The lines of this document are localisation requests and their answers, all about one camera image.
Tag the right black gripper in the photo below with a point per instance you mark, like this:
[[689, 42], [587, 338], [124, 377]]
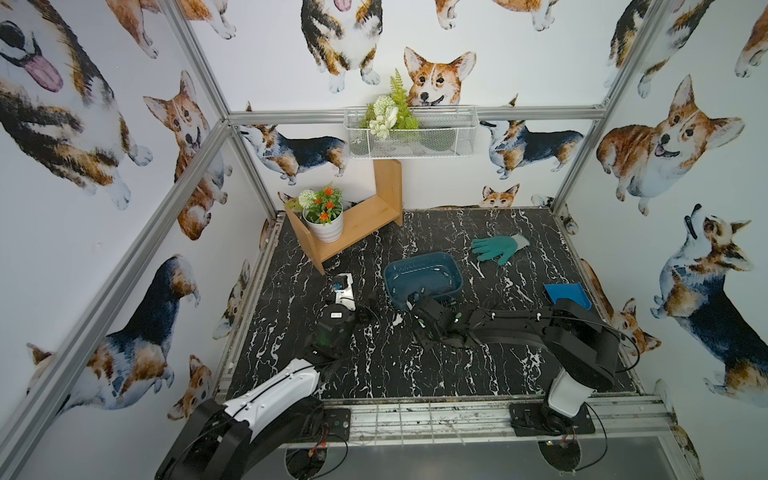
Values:
[[432, 313]]

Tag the teal plastic storage box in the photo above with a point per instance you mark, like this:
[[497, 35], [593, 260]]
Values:
[[436, 274]]

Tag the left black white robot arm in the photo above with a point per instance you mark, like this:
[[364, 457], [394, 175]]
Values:
[[225, 440]]

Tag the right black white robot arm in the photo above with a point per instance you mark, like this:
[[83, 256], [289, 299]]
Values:
[[585, 347]]

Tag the green work glove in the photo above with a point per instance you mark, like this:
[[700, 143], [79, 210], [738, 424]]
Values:
[[498, 248]]

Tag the wooden shelf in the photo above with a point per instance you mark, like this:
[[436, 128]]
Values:
[[385, 207]]

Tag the white pot with flowers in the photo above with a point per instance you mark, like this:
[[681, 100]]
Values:
[[322, 210]]

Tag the blue plastic dustpan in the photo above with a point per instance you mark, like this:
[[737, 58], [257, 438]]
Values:
[[572, 291]]

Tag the green white artificial plant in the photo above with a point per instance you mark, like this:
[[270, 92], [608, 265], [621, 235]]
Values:
[[390, 112]]

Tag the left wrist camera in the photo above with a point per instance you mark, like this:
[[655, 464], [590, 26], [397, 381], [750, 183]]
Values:
[[342, 288]]

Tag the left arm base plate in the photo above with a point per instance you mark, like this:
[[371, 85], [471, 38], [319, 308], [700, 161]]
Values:
[[330, 423]]

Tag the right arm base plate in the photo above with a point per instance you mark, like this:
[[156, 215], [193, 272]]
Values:
[[537, 419]]

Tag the white wire basket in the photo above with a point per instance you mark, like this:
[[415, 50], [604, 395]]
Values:
[[441, 132]]

